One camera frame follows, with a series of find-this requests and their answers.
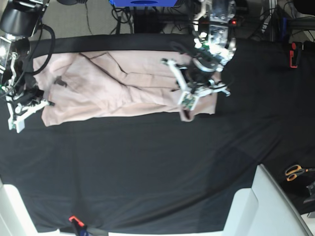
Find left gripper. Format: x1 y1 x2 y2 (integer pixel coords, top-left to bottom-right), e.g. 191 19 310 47
161 58 231 111

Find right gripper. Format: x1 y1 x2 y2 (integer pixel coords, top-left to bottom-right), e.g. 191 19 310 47
6 88 54 133

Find pink T-shirt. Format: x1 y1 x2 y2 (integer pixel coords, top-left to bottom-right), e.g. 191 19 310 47
35 51 217 126

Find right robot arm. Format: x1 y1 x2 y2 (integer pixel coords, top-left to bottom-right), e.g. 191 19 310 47
0 0 56 133

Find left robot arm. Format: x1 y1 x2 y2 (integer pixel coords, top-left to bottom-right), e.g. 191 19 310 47
161 0 236 111

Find black monitor stand pole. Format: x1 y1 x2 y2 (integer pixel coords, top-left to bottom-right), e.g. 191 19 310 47
132 6 148 34

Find red black clamp right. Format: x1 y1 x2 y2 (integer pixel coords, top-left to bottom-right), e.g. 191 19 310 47
289 42 303 69

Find red black clamp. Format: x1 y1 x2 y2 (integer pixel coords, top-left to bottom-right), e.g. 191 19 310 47
289 42 303 69
68 215 108 236

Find black table cloth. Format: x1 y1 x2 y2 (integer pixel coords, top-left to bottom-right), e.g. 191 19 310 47
0 34 315 234

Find blue box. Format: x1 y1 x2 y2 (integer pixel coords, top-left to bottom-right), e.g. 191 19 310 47
109 0 177 7

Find red black clamp bottom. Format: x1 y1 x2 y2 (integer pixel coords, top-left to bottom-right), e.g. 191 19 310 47
68 215 108 236

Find black object right edge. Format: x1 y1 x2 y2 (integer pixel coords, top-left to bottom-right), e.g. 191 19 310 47
303 182 315 219

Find white table frame left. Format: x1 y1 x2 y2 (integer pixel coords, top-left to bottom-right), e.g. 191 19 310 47
0 178 61 236

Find white table frame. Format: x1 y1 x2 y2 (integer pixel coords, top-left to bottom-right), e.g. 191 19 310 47
222 164 312 236
0 178 61 236

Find orange handled scissors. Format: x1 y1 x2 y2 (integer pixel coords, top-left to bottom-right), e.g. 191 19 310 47
284 165 315 182

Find white table frame right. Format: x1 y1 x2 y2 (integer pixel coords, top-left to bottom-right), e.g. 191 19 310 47
222 164 312 236

